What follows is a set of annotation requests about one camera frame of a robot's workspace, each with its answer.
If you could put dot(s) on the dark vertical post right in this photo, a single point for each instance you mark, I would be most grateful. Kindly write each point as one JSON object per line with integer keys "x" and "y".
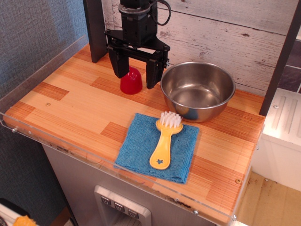
{"x": 282, "y": 60}

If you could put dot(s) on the grey toy fridge cabinet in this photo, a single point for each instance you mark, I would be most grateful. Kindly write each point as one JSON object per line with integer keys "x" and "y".
{"x": 100, "y": 198}

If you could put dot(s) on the yellow brush white bristles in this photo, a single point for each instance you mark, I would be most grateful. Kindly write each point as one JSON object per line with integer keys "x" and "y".
{"x": 169, "y": 124}

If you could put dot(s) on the blue folded cloth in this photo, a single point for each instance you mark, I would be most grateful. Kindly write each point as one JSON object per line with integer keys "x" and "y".
{"x": 141, "y": 140}

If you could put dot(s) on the stainless steel bowl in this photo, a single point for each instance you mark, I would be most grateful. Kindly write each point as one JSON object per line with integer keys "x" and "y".
{"x": 199, "y": 92}

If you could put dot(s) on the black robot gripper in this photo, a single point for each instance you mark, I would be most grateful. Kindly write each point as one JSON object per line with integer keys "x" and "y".
{"x": 138, "y": 39}

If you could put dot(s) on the clear acrylic table guard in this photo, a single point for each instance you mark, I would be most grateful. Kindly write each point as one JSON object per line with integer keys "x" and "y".
{"x": 78, "y": 108}

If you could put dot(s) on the red plastic dome object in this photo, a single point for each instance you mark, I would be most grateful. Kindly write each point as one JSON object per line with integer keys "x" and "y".
{"x": 131, "y": 83}

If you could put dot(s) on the orange yellow object corner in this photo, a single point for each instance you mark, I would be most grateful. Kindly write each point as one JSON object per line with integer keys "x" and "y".
{"x": 24, "y": 221}

